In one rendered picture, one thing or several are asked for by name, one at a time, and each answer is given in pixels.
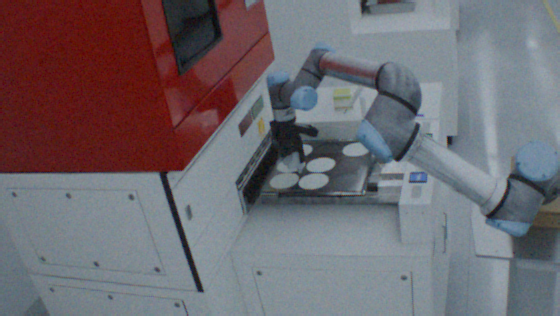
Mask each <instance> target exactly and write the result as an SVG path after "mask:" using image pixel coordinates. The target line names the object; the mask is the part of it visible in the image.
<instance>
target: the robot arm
mask: <svg viewBox="0 0 560 316"><path fill-rule="evenodd" d="M324 76H326V77H330V78H334V79H339V80H342V81H346V82H350V83H353V84H357V85H361V86H364V87H368V88H372V89H375V90H377V93H378V94H377V96H376V98H375V99H374V101H373V103H372V104H371V106H370V108H369V110H368V111H367V113H366V115H365V116H364V118H363V119H362V120H361V123H360V125H359V127H358V129H357V131H356V138H357V140H358V141H359V142H360V143H361V144H362V145H363V146H364V148H365V149H366V150H367V151H368V152H370V153H371V154H372V155H374V156H375V157H376V158H378V159H380V160H381V161H383V162H385V163H391V162H392V161H395V162H397V163H401V162H405V161H406V162H408V163H410V164H412V165H413V166H415V167H417V168H418V169H419V170H421V171H423V172H424V173H426V174H428V175H429V176H431V177H433V178H435V179H436V180H437V181H439V182H440V183H442V184H444V185H445V186H447V187H449V188H451V189H453V190H455V191H456V192H458V193H460V194H461V195H462V196H464V197H465V198H467V199H469V200H470V201H471V202H473V203H475V204H476V205H478V206H479V210H480V213H481V214H482V215H484V216H486V218H485V221H484V223H485V224H486V225H488V226H490V227H491V228H493V229H495V228H496V229H498V230H500V231H502V232H505V233H507V234H509V235H512V236H519V237H522V236H524V235H526V232H527V230H528V229H529V227H530V225H532V224H533V221H534V219H535V217H536V214H537V212H538V210H539V208H540V206H541V205H544V204H548V203H550V202H551V201H553V200H555V199H556V197H557V196H558V195H559V194H560V166H559V155H558V154H557V152H556V150H555V149H554V148H553V146H552V145H550V144H548V143H547V142H545V141H541V140H532V141H529V142H527V143H525V144H523V146H522V147H521V148H520V149H519V150H518V151H517V153H516V157H515V164H514V166H513V168H512V170H511V171H510V173H509V175H508V179H506V178H505V177H500V178H494V177H493V176H492V175H490V174H488V173H486V172H485V171H484V170H482V169H481V168H479V167H477V166H476V165H475V164H473V163H472V164H471V163H470V162H468V161H466V160H465V159H464V158H462V157H461V156H459V155H457V154H456V153H454V152H453V151H451V150H450V149H448V148H446V147H445V146H443V145H441V144H440V143H438V142H437V141H435V140H434V139H432V138H430V137H429V136H427V135H425V133H424V132H423V131H422V127H421V124H420V123H418V122H417V121H415V120H414V118H415V117H416V115H417V113H418V111H419V109H420V107H421V104H422V89H421V85H420V83H419V81H418V79H417V77H416V76H415V75H414V74H413V73H412V71H410V70H409V69H408V68H407V67H405V66H403V65H401V64H398V63H394V62H385V63H383V64H380V63H377V62H375V61H370V60H365V59H360V58H355V57H351V56H346V55H341V54H337V51H336V50H335V49H334V48H333V47H332V46H330V45H328V44H325V43H323V42H318V43H317V44H316V45H315V47H314V49H313V50H311V51H310V54H309V56H308V57H307V59H306V61H305V63H304V64H303V66H302V68H301V69H300V71H299V73H298V74H297V76H296V78H295V80H294V82H291V81H290V77H289V74H288V72H287V71H285V70H277V71H273V72H271V73H269V74H268V75H267V77H266V81H267V88H268V92H269V97H270V102H271V107H272V112H273V118H274V121H271V122H269V123H270V127H271V132H272V136H271V140H272V145H273V150H277V149H278V152H279V155H280V156H281V157H284V156H286V158H285V159H284V160H283V161H282V163H283V165H287V168H288V169H295V168H297V170H298V172H299V173H301V172H302V169H303V166H304V162H305V153H304V149H303V141H302V138H301V136H300V135H299V134H300V133H301V134H305V135H308V136H311V137H316V136H317V134H318V130H317V129H316V127H314V126H311V125H305V124H301V123H297V122H296V121H297V116H296V114H297V113H296V109H298V110H303V111H309V110H311V109H313V108H314V107H315V105H316V104H317V99H318V94H317V92H316V90H317V88H318V87H319V85H320V83H321V82H322V80H323V78H324ZM273 139H274V140H275V142H276V145H275V146H274V144H273Z"/></svg>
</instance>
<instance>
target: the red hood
mask: <svg viewBox="0 0 560 316"><path fill-rule="evenodd" d="M269 30H270V29H269V24H268V19H267V13H266V8H265V4H264V0H0V173H9V172H73V171H98V172H142V171H184V170H185V169H186V167H187V166H188V165H189V164H190V163H191V161H192V160H193V159H194V158H195V156H196V155H197V154H198V153H199V152H200V150H201V149H202V148H203V146H204V145H205V143H206V142H207V141H208V140H209V138H210V137H211V136H212V135H213V134H214V132H215V131H216V130H217V129H218V127H219V126H220V125H221V124H222V123H223V121H224V120H225V119H226V118H227V117H228V114H230V113H231V112H232V111H233V109H234V108H235V107H236V106H237V105H238V103H239V102H240V101H241V100H242V98H243V97H244V96H245V95H246V94H247V92H248V91H249V90H250V89H251V88H252V86H253V85H254V84H255V83H256V81H257V80H258V79H260V77H261V76H262V74H263V73H264V72H265V71H266V69H267V68H268V67H269V66H270V65H271V63H272V62H273V61H274V60H275V54H274V49H273V44H272V39H271V34H270V31H269Z"/></svg>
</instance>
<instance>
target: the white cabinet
mask: <svg viewBox="0 0 560 316"><path fill-rule="evenodd" d="M450 253H451V246H450V210H449V187H447V186H445V185H444V184H442V183H440V182H439V189H438V200H437V211H436V221H435V232H434V235H433V243H432V253H431V257H411V258H410V257H384V256H380V257H357V256H332V257H331V256H304V255H276V254H248V253H230V255H231V259H232V262H233V265H234V269H235V273H236V275H237V276H238V280H239V284H240V287H241V291H242V295H243V299H244V301H245V305H246V309H247V313H248V316H445V308H446V295H447V285H448V274H449V259H450Z"/></svg>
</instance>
